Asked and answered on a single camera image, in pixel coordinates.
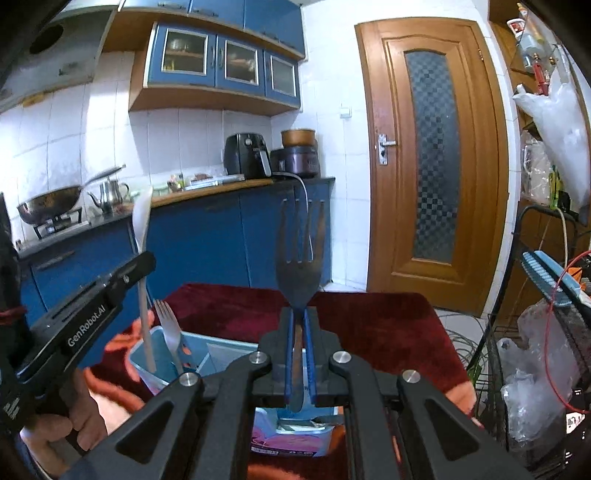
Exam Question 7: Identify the light blue utensil holder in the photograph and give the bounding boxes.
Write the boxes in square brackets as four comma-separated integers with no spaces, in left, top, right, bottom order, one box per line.
[130,326,342,457]

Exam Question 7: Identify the steel fork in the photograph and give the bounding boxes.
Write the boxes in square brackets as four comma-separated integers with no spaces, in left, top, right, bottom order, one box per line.
[154,300,184,375]
[276,200,325,412]

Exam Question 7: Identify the left hand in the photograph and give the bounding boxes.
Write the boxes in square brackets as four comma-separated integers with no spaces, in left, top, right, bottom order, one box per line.
[16,369,107,479]

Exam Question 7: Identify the red floral table cloth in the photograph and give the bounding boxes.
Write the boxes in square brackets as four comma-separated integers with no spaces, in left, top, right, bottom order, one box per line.
[82,283,479,480]

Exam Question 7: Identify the blue base cabinets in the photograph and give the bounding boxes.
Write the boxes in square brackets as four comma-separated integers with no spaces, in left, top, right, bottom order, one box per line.
[19,178,335,322]

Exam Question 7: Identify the gas stove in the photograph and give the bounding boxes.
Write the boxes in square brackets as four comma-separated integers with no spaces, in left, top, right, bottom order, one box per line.
[33,207,88,240]

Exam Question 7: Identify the steel wok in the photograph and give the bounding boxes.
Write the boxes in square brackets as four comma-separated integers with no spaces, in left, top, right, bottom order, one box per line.
[17,165,125,226]

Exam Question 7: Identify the dark rice cooker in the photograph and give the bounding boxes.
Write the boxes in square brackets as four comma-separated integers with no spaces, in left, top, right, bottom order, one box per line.
[270,146,321,178]

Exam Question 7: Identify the black air fryer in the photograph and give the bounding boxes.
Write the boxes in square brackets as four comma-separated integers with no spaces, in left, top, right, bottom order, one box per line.
[223,133,273,180]

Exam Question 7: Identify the steel kettle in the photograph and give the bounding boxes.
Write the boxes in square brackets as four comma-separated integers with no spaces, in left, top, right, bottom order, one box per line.
[87,179,130,215]

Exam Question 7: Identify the brown pot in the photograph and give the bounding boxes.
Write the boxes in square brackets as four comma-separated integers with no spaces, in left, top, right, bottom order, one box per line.
[280,129,318,148]

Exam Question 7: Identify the clear plastic bags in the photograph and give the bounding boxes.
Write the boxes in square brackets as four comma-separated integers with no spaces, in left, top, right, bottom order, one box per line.
[497,300,585,456]

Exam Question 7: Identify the brown wooden door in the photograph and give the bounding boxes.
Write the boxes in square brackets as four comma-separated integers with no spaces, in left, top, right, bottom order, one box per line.
[356,17,509,316]

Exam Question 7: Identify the blue patterned chair seat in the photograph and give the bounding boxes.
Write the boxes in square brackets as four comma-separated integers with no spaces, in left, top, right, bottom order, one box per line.
[521,250,590,308]

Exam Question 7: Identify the range hood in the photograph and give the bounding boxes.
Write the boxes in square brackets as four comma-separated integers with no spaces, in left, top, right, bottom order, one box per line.
[1,1,119,112]

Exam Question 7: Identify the white plastic bag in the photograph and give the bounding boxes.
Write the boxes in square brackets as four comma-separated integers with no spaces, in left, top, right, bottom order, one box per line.
[513,77,590,216]

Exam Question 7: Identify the wooden shelf unit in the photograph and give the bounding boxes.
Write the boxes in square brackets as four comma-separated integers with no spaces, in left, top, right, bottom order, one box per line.
[486,0,591,324]

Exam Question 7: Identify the white power cable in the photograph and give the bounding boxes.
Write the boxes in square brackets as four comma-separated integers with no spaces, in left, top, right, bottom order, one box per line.
[271,171,316,259]

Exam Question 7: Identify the silver door handle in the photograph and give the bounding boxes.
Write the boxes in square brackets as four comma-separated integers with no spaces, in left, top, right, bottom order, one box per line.
[377,134,398,166]

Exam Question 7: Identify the red wire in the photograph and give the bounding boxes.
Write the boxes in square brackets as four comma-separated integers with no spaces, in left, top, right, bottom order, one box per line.
[543,250,591,415]

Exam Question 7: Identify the blue wall cabinet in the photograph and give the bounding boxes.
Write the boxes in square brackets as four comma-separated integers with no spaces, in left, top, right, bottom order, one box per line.
[103,0,305,116]

